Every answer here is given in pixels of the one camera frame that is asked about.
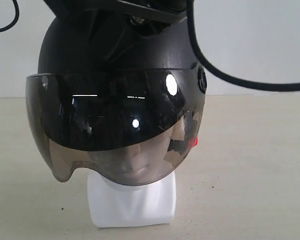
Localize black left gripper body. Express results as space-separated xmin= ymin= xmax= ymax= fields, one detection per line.
xmin=43 ymin=0 xmax=191 ymax=66

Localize black helmet with tinted visor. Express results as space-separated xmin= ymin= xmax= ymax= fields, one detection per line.
xmin=25 ymin=13 xmax=207 ymax=186

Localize white mannequin head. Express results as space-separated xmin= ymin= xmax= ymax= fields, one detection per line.
xmin=86 ymin=139 xmax=177 ymax=228

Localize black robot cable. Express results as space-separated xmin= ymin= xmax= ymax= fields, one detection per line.
xmin=186 ymin=0 xmax=300 ymax=91

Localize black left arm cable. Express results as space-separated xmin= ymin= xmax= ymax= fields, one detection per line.
xmin=0 ymin=0 xmax=20 ymax=34

